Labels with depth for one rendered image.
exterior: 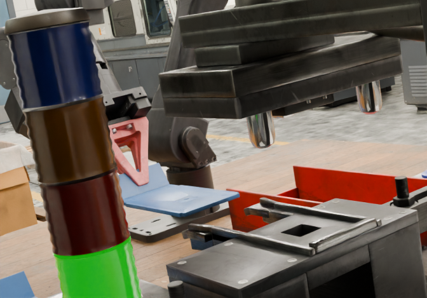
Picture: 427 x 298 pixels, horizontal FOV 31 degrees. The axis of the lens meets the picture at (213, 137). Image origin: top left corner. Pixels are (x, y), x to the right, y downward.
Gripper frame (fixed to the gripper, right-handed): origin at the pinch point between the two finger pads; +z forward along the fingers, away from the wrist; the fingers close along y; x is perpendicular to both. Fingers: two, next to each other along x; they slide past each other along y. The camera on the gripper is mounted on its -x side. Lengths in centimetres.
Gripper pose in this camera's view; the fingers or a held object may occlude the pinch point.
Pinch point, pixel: (140, 179)
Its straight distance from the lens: 88.9
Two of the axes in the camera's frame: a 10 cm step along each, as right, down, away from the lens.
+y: 4.1, -4.7, -7.8
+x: 7.9, -2.5, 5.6
